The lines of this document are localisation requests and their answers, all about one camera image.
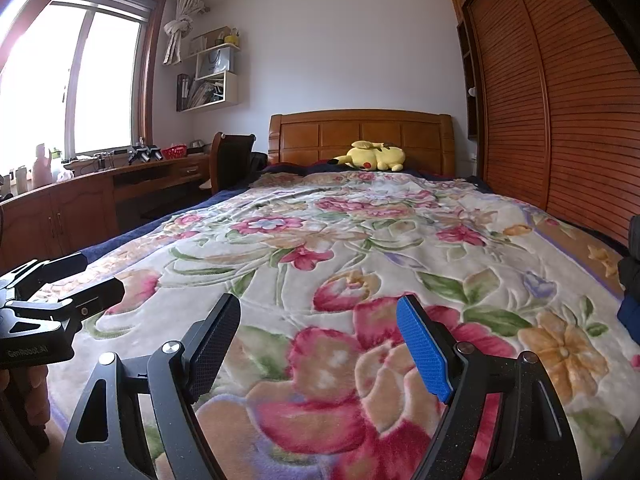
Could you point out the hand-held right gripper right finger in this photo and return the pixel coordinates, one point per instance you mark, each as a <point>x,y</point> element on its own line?
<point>425,350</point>

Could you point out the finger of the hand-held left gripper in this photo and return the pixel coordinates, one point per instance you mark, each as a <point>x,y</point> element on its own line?
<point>100,293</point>
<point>60,266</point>

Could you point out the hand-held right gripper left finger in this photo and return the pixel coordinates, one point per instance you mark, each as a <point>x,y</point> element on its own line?
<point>215,347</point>

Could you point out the person's left hand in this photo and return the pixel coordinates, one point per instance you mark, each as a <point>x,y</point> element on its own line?
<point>36,392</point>

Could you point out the wooden desk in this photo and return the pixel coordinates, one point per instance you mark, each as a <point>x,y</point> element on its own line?
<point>75,210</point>

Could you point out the pale pink bottle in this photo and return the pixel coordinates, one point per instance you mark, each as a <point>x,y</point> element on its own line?
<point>43,167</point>

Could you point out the floral blanket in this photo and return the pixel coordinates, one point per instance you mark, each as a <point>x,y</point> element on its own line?
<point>325,260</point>

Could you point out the black device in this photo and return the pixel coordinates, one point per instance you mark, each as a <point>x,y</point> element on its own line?
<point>145,155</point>

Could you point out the red basket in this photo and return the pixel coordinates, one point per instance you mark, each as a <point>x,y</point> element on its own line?
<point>174,152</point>

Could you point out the metal bowl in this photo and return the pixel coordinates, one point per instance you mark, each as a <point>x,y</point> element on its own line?
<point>197,146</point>

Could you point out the wooden chair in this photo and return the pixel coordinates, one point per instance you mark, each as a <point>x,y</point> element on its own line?
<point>230,160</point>

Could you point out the black bag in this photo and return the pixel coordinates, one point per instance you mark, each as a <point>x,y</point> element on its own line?
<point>259,164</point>

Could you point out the yellow plush toy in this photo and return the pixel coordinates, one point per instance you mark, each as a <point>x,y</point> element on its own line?
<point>370,157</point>

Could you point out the blue garment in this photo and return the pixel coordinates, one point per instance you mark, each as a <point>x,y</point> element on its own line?
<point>631,314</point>

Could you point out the dark upright folders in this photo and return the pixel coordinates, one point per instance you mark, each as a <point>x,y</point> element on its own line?
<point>184,91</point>

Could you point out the black garment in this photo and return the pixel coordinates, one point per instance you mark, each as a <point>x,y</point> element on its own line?
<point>631,265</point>

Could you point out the wooden bed headboard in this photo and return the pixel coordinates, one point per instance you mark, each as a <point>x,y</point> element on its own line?
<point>310,137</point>

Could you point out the white paper bag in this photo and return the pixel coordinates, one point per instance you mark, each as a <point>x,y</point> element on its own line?
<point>217,62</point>

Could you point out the wooden slatted wardrobe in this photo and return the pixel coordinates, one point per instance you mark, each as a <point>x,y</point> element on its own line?
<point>575,110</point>

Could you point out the small yellow toy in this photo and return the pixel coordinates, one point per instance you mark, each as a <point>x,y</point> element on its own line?
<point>230,38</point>

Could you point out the window with wooden frame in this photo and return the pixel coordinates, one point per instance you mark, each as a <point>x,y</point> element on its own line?
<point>100,85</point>

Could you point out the white wall shelf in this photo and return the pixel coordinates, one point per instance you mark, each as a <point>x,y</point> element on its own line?
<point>231,90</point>

